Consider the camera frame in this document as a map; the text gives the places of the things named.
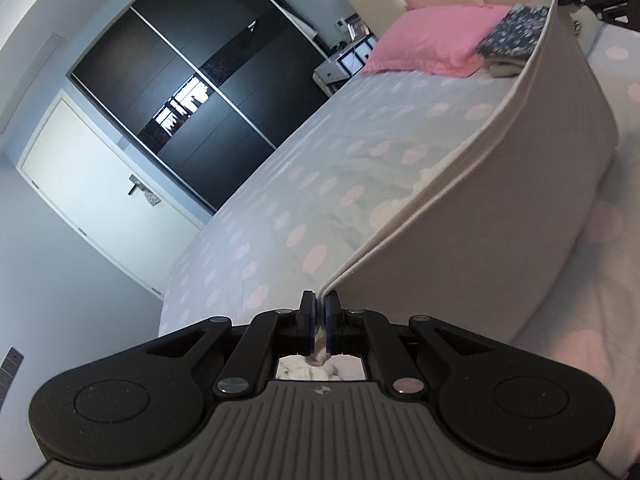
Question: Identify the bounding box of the white garment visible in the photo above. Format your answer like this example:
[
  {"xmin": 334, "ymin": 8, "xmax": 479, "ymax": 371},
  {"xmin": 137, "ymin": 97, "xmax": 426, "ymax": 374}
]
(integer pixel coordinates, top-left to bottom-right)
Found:
[{"xmin": 276, "ymin": 0, "xmax": 622, "ymax": 382}]

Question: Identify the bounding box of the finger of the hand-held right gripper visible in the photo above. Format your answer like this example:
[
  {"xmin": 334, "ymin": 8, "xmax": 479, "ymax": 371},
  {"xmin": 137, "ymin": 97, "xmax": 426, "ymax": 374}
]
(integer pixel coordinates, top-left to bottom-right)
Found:
[{"xmin": 575, "ymin": 0, "xmax": 640, "ymax": 27}]

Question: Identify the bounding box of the white door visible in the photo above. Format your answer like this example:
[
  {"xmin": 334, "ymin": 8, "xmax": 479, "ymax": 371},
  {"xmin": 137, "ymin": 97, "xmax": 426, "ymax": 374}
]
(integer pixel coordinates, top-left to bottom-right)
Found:
[{"xmin": 20, "ymin": 88, "xmax": 214, "ymax": 302}]

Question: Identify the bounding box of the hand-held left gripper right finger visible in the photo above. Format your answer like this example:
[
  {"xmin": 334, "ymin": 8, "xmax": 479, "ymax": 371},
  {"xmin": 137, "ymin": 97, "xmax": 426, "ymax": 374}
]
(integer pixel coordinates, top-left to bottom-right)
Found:
[{"xmin": 324, "ymin": 292, "xmax": 502, "ymax": 397}]

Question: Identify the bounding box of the white nightstand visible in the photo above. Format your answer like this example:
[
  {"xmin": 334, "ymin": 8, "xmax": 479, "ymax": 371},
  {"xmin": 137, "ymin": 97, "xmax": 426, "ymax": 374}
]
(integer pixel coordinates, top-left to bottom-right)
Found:
[{"xmin": 312, "ymin": 35, "xmax": 377, "ymax": 97}]

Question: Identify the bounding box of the dark sliding door wardrobe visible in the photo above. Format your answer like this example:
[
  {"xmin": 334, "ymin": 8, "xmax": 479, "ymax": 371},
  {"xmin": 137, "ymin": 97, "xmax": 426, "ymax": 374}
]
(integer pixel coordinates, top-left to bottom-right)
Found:
[{"xmin": 68, "ymin": 0, "xmax": 332, "ymax": 214}]

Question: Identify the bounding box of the beige folded cloth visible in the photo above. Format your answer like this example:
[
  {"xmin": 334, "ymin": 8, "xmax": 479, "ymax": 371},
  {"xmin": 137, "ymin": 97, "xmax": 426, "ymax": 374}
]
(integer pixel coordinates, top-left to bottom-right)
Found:
[{"xmin": 481, "ymin": 55, "xmax": 527, "ymax": 80}]

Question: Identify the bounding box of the dark floral folded cloth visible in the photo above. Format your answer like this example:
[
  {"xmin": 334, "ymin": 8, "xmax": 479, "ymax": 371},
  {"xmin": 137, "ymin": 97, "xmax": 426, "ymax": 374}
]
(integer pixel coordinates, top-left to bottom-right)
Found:
[{"xmin": 475, "ymin": 3, "xmax": 550, "ymax": 59}]

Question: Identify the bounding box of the polka dot blanket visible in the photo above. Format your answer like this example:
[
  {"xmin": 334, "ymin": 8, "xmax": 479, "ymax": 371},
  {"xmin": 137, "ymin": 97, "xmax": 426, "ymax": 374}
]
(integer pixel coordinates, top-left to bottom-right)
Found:
[{"xmin": 157, "ymin": 0, "xmax": 640, "ymax": 480}]

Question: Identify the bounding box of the wall switch panel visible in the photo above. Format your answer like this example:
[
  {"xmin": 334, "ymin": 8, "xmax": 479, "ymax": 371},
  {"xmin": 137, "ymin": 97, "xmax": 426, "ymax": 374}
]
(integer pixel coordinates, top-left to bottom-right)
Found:
[{"xmin": 0, "ymin": 345, "xmax": 25, "ymax": 412}]

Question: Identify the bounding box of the pink pillow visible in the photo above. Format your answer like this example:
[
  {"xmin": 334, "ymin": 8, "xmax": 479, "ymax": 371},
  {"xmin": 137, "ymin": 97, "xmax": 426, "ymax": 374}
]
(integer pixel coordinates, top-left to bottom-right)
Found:
[{"xmin": 362, "ymin": 3, "xmax": 514, "ymax": 79}]

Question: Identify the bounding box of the picture frame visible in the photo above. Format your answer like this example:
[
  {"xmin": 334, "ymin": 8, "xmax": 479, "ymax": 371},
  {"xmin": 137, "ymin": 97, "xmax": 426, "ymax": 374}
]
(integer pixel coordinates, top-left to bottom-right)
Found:
[{"xmin": 345, "ymin": 13, "xmax": 370, "ymax": 42}]

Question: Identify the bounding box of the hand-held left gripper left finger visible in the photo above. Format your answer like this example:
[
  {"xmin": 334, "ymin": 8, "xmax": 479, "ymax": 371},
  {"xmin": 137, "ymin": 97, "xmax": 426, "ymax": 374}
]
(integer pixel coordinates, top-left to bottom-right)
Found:
[{"xmin": 144, "ymin": 290, "xmax": 318, "ymax": 402}]

